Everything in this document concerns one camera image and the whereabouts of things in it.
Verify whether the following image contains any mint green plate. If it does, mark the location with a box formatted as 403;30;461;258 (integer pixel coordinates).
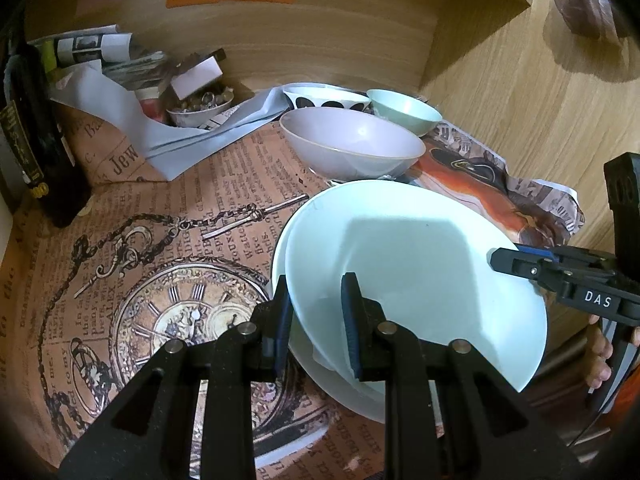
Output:
284;178;548;393

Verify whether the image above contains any newspaper print table mat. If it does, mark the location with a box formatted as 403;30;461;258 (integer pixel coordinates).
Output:
0;105;586;480

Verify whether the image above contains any lilac grey bowl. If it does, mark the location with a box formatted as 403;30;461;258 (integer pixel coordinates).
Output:
279;106;427;181

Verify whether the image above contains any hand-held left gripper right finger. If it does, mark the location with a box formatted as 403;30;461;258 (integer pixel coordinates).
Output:
341;272;586;480

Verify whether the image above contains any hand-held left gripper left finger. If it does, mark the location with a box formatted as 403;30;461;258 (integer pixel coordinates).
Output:
60;275;296;480

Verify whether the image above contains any small bowl of trinkets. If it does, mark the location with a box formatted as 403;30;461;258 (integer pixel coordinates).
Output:
166;91;235;128

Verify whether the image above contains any person's right hand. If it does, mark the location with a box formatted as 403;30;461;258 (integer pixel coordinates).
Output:
585;316;614;387

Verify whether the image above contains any white folded card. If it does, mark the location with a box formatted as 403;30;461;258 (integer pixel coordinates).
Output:
171;57;223;101

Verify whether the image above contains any small mint green bowl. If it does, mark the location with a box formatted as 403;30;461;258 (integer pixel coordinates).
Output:
366;89;443;137

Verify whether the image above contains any white plate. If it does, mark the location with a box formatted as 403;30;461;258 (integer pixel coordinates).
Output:
270;210;396;423

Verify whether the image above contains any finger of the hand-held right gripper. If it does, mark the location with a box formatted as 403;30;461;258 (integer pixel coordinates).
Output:
515;244;619;281
490;248;574;295

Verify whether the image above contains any white bowl with black dots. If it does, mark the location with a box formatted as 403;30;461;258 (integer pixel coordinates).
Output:
282;83;372;112

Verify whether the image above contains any dark wine bottle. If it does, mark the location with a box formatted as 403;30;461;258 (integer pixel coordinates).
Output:
4;42;92;228

